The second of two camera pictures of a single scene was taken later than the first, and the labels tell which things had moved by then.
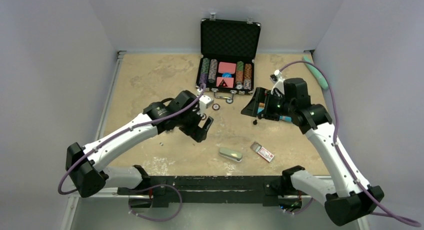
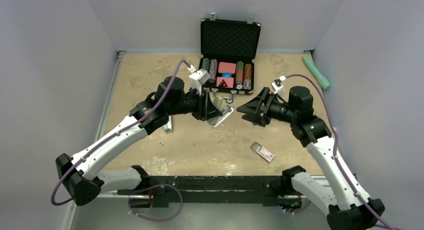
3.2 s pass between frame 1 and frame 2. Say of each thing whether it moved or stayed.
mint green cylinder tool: stayed
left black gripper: moved
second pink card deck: stayed
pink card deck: stayed
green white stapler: moved
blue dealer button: stayed
